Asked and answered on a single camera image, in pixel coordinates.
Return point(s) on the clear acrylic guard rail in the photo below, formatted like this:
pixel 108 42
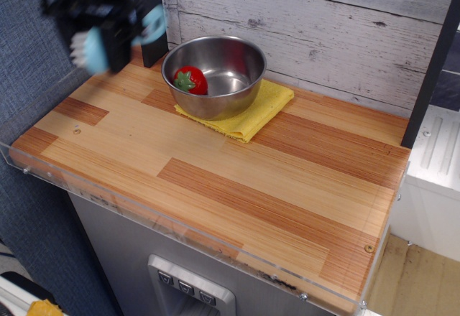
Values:
pixel 283 234

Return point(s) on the grey toy fridge cabinet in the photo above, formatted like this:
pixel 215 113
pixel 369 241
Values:
pixel 123 248

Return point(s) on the white toy sink unit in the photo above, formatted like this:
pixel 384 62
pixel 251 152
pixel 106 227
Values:
pixel 426 211

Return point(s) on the black vertical post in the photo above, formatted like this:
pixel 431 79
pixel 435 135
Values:
pixel 440 53
pixel 152 52

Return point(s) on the stainless steel bowl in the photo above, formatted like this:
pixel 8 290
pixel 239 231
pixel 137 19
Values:
pixel 233 69

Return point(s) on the silver dispenser button panel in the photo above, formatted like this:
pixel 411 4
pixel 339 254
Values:
pixel 187 289

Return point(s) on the red toy strawberry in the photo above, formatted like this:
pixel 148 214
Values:
pixel 191 80

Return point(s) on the yellow folded cloth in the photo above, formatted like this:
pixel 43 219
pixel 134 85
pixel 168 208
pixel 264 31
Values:
pixel 271 99

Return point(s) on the black left vertical post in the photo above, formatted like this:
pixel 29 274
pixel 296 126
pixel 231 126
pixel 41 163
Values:
pixel 152 52

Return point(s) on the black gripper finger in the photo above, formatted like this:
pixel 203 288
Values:
pixel 117 44

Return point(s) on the light blue scrub brush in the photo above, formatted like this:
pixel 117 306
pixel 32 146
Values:
pixel 87 50

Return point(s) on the black right vertical post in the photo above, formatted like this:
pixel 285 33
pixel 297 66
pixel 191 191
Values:
pixel 440 53

